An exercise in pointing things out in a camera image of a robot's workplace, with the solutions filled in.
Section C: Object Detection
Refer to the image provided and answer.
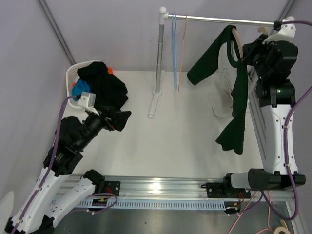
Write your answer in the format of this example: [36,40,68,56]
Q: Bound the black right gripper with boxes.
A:
[241,35,276,79]

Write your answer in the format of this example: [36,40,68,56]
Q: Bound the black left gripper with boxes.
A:
[77,105,132,150]

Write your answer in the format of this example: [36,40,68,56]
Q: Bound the black t shirt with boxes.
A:
[77,61,128,109]

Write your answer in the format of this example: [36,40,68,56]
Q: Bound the beige wooden hanger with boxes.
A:
[232,27,268,59]

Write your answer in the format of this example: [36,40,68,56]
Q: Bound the green and white t shirt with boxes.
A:
[187,25,248,155]

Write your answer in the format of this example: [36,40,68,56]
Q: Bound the blue t shirt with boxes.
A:
[71,79,91,96]

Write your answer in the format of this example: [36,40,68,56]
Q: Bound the orange t shirt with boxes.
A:
[72,67,114,88]

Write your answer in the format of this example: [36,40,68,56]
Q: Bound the pink wire hanger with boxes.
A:
[177,14,187,92]

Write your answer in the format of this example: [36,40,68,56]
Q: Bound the light blue wire hanger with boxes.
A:
[171,16,176,90]
[173,15,178,91]

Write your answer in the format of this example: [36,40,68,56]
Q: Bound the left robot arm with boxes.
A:
[4,107,132,234]

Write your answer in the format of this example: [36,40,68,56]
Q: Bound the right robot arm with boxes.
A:
[222,34,306,197]

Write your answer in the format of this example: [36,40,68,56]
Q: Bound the pink hanger on floor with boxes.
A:
[226,192,273,234]

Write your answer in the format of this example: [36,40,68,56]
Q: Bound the beige hanger on floor right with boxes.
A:
[273,219,291,234]

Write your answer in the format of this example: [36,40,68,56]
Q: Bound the white plastic basket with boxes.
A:
[65,60,97,96]

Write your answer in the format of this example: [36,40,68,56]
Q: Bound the metal clothes rack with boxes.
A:
[148,6,295,119]

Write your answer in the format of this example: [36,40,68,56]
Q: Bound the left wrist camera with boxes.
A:
[77,92,96,109]

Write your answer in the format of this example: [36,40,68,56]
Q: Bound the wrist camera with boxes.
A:
[77,92,96,109]
[262,18,296,45]

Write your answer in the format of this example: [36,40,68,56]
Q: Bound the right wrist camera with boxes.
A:
[262,18,296,45]

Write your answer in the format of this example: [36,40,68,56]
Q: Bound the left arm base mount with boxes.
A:
[96,180,121,196]

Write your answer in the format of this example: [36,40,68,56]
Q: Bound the aluminium rail frame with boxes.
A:
[31,68,297,202]

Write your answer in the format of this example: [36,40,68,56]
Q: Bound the white slotted cable duct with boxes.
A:
[76,198,226,211]

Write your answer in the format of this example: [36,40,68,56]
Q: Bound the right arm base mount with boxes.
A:
[200,182,252,199]

